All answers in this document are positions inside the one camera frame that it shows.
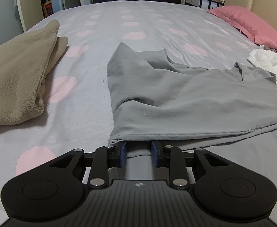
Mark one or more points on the grey shirt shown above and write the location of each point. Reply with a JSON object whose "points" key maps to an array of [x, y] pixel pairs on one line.
{"points": [[176, 104]]}

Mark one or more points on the beige fleece blanket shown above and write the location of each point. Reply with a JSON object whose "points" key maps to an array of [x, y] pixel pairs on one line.
{"points": [[17, 75]]}

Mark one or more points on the white nightstand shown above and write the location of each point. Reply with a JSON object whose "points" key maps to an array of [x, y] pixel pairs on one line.
{"points": [[192, 0]]}

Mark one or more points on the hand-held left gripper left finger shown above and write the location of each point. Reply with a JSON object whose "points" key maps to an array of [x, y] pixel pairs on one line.
{"points": [[123, 155]]}

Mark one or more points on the cream padded headboard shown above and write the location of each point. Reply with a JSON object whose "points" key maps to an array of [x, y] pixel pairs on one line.
{"points": [[259, 4]]}

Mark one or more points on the white crinkled garment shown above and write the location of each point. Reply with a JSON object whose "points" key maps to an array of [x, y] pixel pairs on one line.
{"points": [[268, 63]]}

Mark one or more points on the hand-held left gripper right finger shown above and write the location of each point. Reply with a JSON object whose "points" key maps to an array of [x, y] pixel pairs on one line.
{"points": [[154, 153]]}

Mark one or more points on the white door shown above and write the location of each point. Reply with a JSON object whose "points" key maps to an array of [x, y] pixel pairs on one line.
{"points": [[22, 14]]}

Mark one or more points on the pink pillow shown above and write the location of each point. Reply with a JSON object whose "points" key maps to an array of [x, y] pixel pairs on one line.
{"points": [[242, 21]]}

